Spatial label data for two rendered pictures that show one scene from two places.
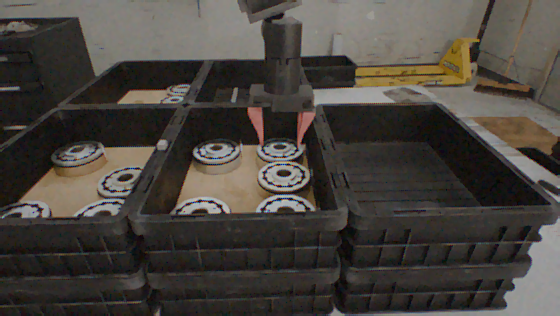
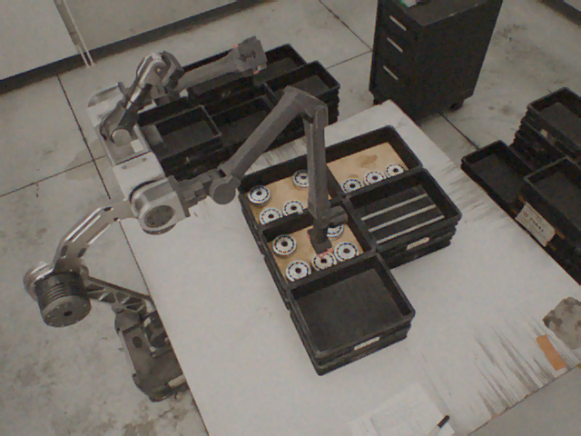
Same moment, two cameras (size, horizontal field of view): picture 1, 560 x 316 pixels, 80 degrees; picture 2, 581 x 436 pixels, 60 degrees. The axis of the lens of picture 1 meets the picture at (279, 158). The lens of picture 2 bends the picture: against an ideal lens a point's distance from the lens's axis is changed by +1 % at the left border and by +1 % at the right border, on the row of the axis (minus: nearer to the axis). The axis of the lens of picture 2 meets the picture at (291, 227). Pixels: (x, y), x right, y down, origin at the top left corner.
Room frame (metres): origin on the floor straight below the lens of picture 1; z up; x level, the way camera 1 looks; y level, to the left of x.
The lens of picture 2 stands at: (0.12, -0.97, 2.61)
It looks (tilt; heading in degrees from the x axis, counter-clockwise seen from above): 55 degrees down; 73
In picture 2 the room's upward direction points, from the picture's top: 5 degrees counter-clockwise
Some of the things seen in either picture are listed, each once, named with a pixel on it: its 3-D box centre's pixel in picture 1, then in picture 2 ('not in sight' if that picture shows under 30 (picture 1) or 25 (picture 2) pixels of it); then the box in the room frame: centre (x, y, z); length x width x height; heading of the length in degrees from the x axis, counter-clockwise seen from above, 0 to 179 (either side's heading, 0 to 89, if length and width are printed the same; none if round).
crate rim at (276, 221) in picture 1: (246, 151); (315, 241); (0.53, 0.06, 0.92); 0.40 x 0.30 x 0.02; 2
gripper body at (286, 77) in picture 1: (281, 78); (320, 234); (0.52, 0.00, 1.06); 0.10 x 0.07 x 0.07; 92
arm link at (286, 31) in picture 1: (282, 37); (322, 224); (0.53, -0.01, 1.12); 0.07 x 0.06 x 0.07; 6
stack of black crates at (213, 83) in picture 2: not in sight; (221, 97); (0.53, 1.72, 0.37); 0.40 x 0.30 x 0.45; 7
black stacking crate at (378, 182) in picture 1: (401, 171); (349, 308); (0.55, -0.24, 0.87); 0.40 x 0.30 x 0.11; 2
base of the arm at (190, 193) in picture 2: not in sight; (190, 193); (0.12, 0.05, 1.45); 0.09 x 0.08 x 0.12; 97
